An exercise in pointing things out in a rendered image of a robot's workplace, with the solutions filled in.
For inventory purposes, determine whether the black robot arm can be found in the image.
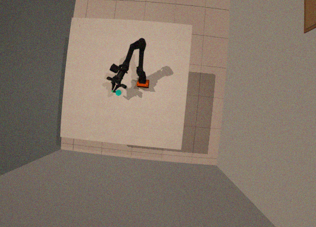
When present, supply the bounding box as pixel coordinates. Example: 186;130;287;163
110;38;146;84

